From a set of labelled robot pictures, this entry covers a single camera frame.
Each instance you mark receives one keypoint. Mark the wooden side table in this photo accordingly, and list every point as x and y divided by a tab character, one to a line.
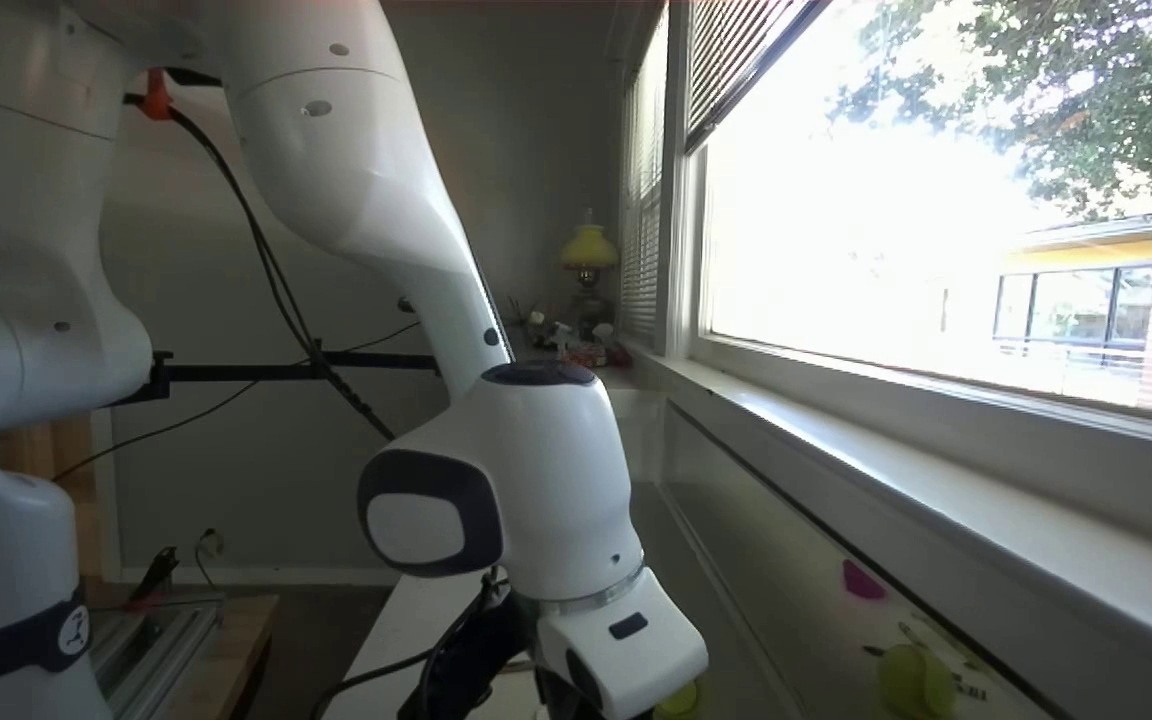
183	657

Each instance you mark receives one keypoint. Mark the yellow table lamp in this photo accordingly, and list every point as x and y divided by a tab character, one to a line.
588	257

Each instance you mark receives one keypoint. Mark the green ball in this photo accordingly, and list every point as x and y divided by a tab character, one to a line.
683	707

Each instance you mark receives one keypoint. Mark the window blind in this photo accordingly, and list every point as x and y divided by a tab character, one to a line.
684	69

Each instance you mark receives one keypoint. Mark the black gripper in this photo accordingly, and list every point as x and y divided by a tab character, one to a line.
480	640

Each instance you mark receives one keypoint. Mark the flower ornament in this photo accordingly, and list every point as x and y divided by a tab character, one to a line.
540	334

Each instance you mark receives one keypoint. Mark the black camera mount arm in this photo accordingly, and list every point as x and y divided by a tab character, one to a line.
165	368

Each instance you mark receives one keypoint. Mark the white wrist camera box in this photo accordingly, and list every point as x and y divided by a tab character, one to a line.
623	653

